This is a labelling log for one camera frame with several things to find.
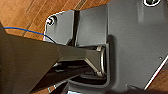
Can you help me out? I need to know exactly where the black robot torso link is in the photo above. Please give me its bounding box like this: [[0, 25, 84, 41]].
[[0, 23, 108, 94]]

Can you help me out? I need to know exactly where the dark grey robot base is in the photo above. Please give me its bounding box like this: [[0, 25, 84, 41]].
[[43, 0, 168, 94]]

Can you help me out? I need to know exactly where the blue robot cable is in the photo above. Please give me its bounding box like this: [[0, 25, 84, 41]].
[[3, 27, 58, 43]]

